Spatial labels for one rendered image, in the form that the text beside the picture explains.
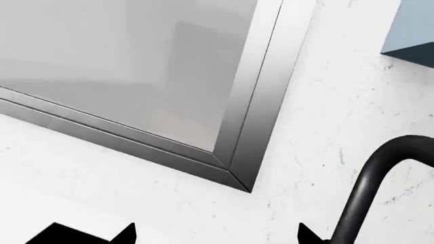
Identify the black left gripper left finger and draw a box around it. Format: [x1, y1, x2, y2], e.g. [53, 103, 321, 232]
[24, 222, 138, 244]

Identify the stainless steel sink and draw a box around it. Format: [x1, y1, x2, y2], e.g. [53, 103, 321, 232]
[0, 0, 318, 194]

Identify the black curved sink faucet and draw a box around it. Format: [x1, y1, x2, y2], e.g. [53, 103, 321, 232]
[330, 134, 434, 244]

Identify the blue box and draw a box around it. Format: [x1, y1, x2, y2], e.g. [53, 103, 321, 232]
[380, 0, 434, 68]

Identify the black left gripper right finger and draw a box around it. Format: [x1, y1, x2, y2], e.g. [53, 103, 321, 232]
[298, 222, 329, 244]

